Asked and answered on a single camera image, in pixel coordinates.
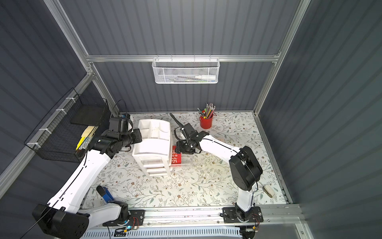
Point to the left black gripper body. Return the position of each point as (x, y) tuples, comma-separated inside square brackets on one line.
[(136, 136)]

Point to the clear plastic drawer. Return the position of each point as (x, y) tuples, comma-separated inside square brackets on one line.
[(186, 161)]

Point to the red postcard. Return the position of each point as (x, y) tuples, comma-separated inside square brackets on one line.
[(176, 157)]

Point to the white plastic drawer organizer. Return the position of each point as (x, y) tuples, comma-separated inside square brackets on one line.
[(154, 153)]

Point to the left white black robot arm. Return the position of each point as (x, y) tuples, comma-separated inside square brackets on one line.
[(62, 216)]

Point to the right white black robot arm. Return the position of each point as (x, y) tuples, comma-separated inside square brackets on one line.
[(245, 168)]

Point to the red pencil cup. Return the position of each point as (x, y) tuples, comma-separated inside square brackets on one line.
[(206, 123)]

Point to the pencils bundle in cup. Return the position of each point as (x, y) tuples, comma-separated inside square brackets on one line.
[(208, 112)]

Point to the yellow sticky notes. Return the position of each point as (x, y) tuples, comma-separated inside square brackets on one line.
[(86, 137)]

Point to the black notebook in basket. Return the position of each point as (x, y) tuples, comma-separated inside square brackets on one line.
[(88, 115)]

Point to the blue stapler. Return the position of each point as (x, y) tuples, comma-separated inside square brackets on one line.
[(105, 194)]

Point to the white marker in basket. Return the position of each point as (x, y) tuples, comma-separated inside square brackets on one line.
[(205, 77)]

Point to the beige eraser block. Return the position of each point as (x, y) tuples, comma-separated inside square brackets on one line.
[(269, 190)]

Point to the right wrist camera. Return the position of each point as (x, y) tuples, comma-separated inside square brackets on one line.
[(188, 131)]

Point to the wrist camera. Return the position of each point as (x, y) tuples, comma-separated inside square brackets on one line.
[(188, 131), (120, 124)]

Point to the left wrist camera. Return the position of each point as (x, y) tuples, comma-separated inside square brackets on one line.
[(120, 124)]

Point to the black wire wall basket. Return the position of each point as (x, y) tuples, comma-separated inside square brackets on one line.
[(56, 138)]

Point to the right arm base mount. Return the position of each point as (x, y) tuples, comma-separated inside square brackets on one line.
[(237, 215)]

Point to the white wire mesh basket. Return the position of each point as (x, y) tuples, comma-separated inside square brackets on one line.
[(182, 72)]

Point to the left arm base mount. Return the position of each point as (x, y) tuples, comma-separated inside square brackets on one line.
[(134, 217)]

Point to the white perforated cable tray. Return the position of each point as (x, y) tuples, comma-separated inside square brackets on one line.
[(165, 233)]

